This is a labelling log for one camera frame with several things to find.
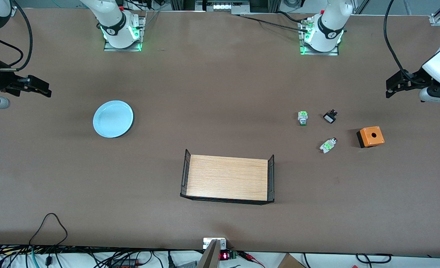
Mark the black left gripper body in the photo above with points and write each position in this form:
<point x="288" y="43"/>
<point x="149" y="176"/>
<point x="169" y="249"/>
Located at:
<point x="415" y="79"/>

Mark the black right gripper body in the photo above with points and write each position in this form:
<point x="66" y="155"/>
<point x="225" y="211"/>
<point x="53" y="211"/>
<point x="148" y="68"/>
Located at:
<point x="0" y="79"/>

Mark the light blue plate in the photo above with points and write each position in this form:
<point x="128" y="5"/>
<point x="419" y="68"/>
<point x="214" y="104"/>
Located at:
<point x="112" y="119"/>

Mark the red push button switch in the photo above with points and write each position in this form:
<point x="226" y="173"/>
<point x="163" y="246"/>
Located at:
<point x="327" y="146"/>

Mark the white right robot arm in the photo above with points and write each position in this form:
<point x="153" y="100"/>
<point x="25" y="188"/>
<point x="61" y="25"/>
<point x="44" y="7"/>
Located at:
<point x="112" y="18"/>

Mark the wooden tray black mesh sides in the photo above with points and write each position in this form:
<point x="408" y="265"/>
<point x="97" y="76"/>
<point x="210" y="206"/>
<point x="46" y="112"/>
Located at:
<point x="227" y="175"/>

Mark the white light bar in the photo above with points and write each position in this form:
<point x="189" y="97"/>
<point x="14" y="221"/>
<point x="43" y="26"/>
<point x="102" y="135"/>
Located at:
<point x="223" y="6"/>

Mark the orange black power strip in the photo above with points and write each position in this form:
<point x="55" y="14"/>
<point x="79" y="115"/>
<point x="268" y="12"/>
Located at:
<point x="125" y="263"/>

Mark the brown cardboard piece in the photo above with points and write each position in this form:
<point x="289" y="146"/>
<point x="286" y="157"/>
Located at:
<point x="288" y="262"/>

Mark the red clip lead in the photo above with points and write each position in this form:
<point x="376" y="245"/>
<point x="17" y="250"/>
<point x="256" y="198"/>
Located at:
<point x="247" y="255"/>

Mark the red digit display module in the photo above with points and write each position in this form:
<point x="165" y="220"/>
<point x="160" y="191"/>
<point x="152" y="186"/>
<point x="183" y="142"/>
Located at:
<point x="224" y="256"/>

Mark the orange button enclosure box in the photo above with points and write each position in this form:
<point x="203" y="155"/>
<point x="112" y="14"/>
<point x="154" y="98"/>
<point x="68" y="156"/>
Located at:
<point x="372" y="137"/>

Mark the black switch module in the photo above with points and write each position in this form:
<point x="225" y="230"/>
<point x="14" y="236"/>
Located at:
<point x="329" y="118"/>

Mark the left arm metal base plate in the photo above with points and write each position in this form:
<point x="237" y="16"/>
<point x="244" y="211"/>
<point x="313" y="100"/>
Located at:
<point x="318" y="53"/>

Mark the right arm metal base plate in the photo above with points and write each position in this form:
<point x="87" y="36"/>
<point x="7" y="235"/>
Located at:
<point x="123" y="49"/>

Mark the green push button switch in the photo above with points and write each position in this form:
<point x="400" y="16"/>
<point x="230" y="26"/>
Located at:
<point x="302" y="117"/>

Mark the silver mount bracket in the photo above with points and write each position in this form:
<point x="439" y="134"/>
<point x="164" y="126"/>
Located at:
<point x="208" y="242"/>

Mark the grey metal post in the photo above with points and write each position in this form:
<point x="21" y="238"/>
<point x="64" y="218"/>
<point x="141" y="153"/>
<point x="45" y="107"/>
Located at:
<point x="209" y="258"/>

